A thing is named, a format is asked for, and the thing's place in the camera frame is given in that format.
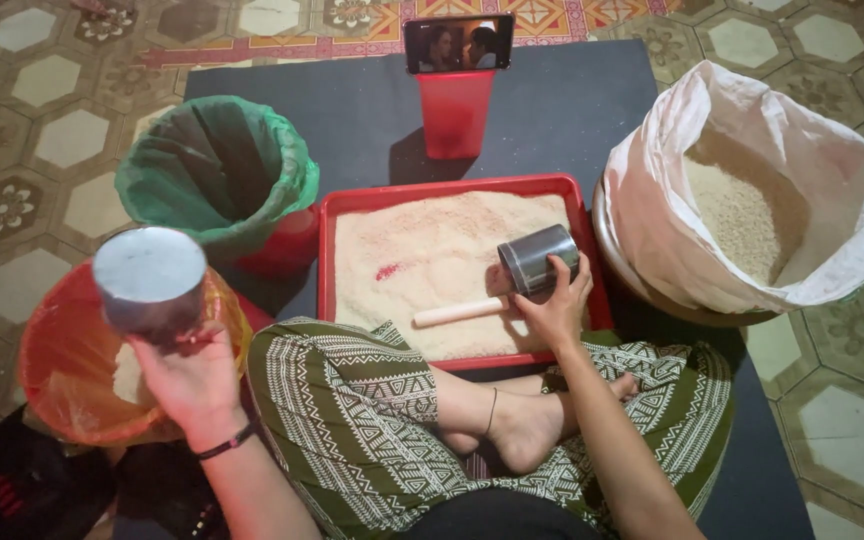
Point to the person's right hand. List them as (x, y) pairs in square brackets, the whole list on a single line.
[(558, 315)]

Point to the person's left hand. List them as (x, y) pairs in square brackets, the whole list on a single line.
[(196, 390)]

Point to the person's left fingers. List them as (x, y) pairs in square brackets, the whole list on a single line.
[(153, 351)]

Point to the large steel cup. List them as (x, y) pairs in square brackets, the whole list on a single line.
[(148, 279)]

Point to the small steel cup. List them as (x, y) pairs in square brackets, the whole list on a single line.
[(538, 259)]

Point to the rice heap in orange bag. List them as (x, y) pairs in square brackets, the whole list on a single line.
[(129, 379)]

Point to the orange plastic bag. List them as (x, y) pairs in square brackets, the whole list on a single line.
[(64, 360)]

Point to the red plastic bin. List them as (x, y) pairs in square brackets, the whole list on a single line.
[(286, 247)]

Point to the black bag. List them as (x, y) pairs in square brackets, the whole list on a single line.
[(19, 487)]

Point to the green plastic bin liner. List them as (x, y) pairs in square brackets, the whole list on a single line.
[(214, 169)]

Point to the green patterned trousers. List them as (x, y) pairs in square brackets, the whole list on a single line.
[(342, 420)]

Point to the red plastic tray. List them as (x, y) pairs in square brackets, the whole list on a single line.
[(327, 247)]

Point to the cream wooden stick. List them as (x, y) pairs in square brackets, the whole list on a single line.
[(456, 312)]

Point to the red plastic tumbler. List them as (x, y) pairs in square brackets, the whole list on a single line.
[(454, 112)]

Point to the person's bare left leg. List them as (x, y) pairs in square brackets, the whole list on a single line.
[(529, 431)]

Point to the person's black shirt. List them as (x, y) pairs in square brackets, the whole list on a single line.
[(499, 521)]

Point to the red patterned carpet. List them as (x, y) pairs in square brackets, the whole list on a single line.
[(402, 22)]

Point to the black smartphone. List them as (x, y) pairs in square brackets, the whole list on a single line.
[(459, 43)]

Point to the dark grey floor mat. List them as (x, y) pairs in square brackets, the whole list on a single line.
[(567, 112)]

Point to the white woven sack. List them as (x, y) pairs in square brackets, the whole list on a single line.
[(657, 202)]

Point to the rice in white sack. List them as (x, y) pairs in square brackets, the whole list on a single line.
[(739, 217)]

